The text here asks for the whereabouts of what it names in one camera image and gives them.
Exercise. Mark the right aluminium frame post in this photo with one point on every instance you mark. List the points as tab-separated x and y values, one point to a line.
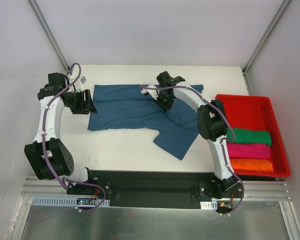
284	5

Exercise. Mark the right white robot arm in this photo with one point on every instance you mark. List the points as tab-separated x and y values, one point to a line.
212	125

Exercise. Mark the left slotted cable duct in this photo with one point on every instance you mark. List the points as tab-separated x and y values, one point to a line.
55	201

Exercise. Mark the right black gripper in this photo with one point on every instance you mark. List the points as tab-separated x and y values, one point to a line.
164	99

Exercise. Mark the aluminium front rail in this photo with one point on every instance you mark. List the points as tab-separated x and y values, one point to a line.
276	191

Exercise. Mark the left aluminium frame post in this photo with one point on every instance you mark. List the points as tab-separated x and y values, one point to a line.
49	34

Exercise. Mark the red plastic bin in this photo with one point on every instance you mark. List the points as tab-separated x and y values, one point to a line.
256	113

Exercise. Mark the blue t shirt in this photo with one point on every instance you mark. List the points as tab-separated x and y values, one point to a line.
123	106

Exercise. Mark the right slotted cable duct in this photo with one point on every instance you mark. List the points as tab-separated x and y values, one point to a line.
209	205

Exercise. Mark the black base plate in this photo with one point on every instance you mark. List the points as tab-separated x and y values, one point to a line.
150	189

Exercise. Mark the aluminium frame post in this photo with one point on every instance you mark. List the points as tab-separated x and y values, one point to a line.
284	5
49	34

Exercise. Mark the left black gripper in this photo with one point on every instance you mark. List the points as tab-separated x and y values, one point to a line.
84	101

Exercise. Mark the orange rolled t shirt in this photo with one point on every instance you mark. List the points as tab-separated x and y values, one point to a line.
253	165

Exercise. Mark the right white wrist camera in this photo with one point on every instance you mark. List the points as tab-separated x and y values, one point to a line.
150	90

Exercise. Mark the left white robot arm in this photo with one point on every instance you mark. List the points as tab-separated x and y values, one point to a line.
48	156

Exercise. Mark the pink rolled t shirt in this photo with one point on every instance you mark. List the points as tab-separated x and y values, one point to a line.
248	151

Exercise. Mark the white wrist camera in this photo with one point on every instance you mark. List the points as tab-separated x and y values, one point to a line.
78	85
150	90

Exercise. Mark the slotted cable duct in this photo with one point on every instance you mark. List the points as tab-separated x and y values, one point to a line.
209	205
55	201

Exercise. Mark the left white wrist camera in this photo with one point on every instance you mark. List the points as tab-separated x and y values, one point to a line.
78	85

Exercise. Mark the green rolled t shirt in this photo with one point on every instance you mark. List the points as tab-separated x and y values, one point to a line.
247	136

